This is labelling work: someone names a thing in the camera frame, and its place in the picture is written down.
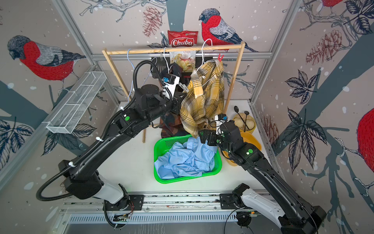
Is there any short black spoon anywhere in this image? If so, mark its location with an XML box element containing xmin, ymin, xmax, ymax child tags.
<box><xmin>243</xmin><ymin>111</ymin><xmax>249</xmax><ymax>132</ymax></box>

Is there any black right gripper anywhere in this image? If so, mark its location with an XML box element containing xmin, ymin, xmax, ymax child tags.
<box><xmin>197</xmin><ymin>130</ymin><xmax>234</xmax><ymax>155</ymax></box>

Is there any yellow plaid flannel shirt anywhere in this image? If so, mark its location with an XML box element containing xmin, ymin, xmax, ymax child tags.
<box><xmin>180</xmin><ymin>59</ymin><xmax>225</xmax><ymax>138</ymax></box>

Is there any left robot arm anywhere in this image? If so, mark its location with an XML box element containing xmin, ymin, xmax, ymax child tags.
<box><xmin>36</xmin><ymin>60</ymin><xmax>186</xmax><ymax>210</ymax></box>

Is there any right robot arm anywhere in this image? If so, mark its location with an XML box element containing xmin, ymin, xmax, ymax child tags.
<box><xmin>198</xmin><ymin>121</ymin><xmax>326</xmax><ymax>234</ymax></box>

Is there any red chips bag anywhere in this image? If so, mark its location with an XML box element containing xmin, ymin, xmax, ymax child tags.
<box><xmin>168</xmin><ymin>30</ymin><xmax>198</xmax><ymax>73</ymax></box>

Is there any yellow plastic tray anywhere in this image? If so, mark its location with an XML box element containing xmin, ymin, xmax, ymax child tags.
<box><xmin>221</xmin><ymin>132</ymin><xmax>262</xmax><ymax>166</ymax></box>

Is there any white hanger of red shirt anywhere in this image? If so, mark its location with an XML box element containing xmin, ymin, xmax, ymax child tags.
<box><xmin>162</xmin><ymin>47</ymin><xmax>170</xmax><ymax>73</ymax></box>

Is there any white wire hanger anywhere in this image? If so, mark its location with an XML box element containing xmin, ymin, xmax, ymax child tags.
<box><xmin>126</xmin><ymin>48</ymin><xmax>138</xmax><ymax>101</ymax></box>

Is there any white wire mesh basket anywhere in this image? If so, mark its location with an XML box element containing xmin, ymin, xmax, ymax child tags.
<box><xmin>46</xmin><ymin>71</ymin><xmax>107</xmax><ymax>134</ymax></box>

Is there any light blue long-sleeve shirt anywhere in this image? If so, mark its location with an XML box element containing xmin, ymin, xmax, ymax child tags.
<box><xmin>154</xmin><ymin>136</ymin><xmax>219</xmax><ymax>180</ymax></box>

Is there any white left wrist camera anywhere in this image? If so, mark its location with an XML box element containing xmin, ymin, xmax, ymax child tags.
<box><xmin>163</xmin><ymin>74</ymin><xmax>180</xmax><ymax>100</ymax></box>

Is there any long black spoon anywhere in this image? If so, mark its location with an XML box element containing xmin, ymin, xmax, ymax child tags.
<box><xmin>234</xmin><ymin>106</ymin><xmax>250</xmax><ymax>131</ymax></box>

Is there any black wall basket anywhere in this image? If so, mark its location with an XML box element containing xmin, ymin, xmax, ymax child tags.
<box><xmin>150</xmin><ymin>57</ymin><xmax>202</xmax><ymax>79</ymax></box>

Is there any yellow bamboo steamer basket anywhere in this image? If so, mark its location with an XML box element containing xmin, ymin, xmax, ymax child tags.
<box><xmin>233</xmin><ymin>112</ymin><xmax>256</xmax><ymax>134</ymax></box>

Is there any white clothespin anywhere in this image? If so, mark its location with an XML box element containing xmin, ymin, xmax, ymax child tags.
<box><xmin>178</xmin><ymin>83</ymin><xmax>189</xmax><ymax>92</ymax></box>

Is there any green perforated plastic tray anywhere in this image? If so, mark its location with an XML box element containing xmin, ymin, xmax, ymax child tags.
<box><xmin>154</xmin><ymin>135</ymin><xmax>222</xmax><ymax>184</ymax></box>

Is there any wooden clothes rack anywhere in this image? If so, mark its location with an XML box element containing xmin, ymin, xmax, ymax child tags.
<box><xmin>101</xmin><ymin>40</ymin><xmax>246</xmax><ymax>143</ymax></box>

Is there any dark red plaid shirt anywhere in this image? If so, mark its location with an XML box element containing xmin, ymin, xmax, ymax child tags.
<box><xmin>159</xmin><ymin>113</ymin><xmax>189</xmax><ymax>138</ymax></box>

